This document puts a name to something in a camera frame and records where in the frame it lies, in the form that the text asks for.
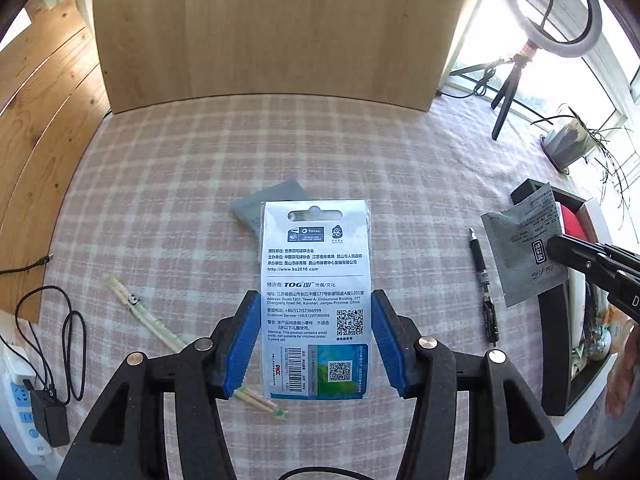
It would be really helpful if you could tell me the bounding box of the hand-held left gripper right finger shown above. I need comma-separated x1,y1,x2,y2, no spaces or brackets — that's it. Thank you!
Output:
371,288,576,480

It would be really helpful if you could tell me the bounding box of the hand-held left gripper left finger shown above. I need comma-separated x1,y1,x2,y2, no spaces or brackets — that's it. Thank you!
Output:
57,289,261,480

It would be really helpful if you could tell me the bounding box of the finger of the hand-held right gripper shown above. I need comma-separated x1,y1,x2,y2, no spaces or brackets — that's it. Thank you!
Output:
545,235,640,281

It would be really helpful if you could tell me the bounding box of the light grey foil sachet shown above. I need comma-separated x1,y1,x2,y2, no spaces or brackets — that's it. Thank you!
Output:
480,183,571,308

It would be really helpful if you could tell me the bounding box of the black storage box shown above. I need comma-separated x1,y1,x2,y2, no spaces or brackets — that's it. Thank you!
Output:
510,179,640,417

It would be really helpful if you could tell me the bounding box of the white card blister package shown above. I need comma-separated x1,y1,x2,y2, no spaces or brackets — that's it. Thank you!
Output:
260,199,373,402

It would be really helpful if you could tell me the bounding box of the red round object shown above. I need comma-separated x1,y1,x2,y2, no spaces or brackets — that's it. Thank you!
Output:
559,203,586,238

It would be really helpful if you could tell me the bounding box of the wrapped bamboo chopsticks pair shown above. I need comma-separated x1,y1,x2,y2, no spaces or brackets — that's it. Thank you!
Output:
104,274,290,420

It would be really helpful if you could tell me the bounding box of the black pen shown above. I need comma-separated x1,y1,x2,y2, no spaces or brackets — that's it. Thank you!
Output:
467,227,501,345

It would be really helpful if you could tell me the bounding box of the potted plant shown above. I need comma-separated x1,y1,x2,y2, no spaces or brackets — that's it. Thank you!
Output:
530,105,640,206

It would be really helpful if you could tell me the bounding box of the dark grey sachet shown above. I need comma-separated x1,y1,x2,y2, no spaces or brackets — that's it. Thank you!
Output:
230,178,308,235

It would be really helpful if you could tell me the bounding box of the pink checked tablecloth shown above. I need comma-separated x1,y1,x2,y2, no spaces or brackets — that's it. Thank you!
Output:
42,94,640,480

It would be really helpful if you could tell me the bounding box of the black tripod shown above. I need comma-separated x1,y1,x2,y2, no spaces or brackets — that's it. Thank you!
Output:
450,42,533,142

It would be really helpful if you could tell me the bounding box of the black power adapter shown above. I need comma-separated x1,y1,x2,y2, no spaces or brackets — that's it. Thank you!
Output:
29,387,71,447

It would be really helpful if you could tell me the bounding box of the white power strip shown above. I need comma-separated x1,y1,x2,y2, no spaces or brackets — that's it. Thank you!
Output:
0,342,53,456

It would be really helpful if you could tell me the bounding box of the slatted pine wood panel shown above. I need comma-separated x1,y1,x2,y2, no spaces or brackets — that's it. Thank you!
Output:
0,0,113,323

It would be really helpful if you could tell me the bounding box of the large light wooden board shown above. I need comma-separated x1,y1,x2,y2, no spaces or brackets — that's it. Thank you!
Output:
75,0,476,115

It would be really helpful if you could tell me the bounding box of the black looped cable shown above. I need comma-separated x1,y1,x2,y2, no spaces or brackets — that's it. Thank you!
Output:
15,285,88,403

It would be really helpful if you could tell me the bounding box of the ring light on tripod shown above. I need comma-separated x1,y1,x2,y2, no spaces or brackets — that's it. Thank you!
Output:
440,0,640,161

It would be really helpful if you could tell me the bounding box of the black ring light cable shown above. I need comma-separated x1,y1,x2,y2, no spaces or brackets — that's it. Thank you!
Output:
435,60,506,101

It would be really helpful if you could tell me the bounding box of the black plug-ended cable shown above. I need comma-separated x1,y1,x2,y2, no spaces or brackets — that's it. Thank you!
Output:
0,252,53,276

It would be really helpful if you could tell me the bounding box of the white ring light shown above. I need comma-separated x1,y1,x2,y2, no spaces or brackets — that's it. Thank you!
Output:
495,0,603,58

